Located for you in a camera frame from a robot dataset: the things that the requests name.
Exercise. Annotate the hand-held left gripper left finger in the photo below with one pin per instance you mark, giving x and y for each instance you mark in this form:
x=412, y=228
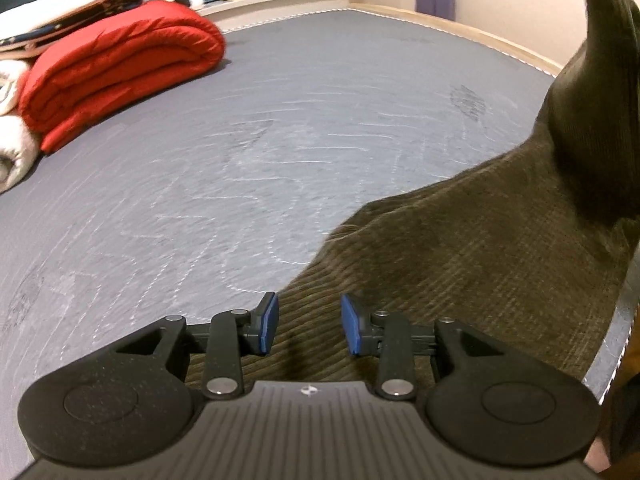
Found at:
x=270, y=322

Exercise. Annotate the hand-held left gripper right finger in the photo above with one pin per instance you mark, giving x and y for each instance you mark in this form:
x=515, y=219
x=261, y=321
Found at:
x=350, y=322

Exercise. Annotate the red folded quilt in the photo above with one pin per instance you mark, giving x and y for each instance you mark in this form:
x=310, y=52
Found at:
x=120, y=65

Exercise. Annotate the patterned folded cloth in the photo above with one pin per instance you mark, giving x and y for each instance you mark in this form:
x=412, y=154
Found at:
x=95, y=15

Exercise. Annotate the white pillow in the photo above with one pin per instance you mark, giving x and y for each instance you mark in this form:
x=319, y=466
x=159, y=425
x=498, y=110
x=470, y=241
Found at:
x=55, y=7

